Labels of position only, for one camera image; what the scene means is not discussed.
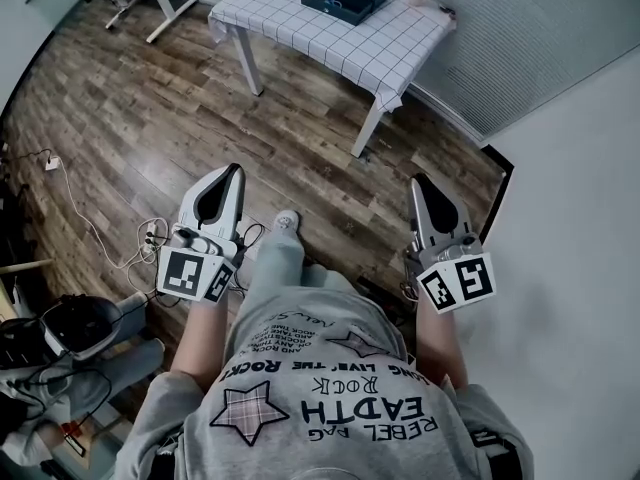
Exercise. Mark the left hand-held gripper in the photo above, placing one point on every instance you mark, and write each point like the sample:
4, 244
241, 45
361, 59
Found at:
182, 273

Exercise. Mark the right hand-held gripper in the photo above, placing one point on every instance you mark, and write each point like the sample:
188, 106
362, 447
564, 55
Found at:
472, 280

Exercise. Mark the person's left forearm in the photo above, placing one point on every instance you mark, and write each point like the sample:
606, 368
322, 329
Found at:
200, 338

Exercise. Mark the person's right forearm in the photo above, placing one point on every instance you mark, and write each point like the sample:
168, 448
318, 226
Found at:
442, 348

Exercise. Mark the white power strip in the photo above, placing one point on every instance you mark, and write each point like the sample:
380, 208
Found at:
151, 240

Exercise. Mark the white shoe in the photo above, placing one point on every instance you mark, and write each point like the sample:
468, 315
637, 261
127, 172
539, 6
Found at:
287, 220

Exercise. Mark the grey trousers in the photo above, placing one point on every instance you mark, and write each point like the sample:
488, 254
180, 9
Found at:
280, 268

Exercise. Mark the white plug adapter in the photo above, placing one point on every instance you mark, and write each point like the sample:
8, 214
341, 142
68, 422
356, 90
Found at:
53, 163

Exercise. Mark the black and white headset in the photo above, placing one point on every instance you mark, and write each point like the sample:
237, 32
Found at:
82, 325

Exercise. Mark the grey cloth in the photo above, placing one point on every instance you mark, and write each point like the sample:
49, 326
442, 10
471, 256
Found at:
125, 363

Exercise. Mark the wooden stick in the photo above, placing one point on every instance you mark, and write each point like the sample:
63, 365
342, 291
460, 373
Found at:
25, 266

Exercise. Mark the white slatted blind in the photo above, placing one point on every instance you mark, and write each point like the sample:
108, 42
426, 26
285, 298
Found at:
525, 38

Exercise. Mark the white checked tablecloth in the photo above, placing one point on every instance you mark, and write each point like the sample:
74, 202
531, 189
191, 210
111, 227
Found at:
340, 43

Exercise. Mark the grey printed sweatshirt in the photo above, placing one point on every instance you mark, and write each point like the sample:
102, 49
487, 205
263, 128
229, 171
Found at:
325, 408

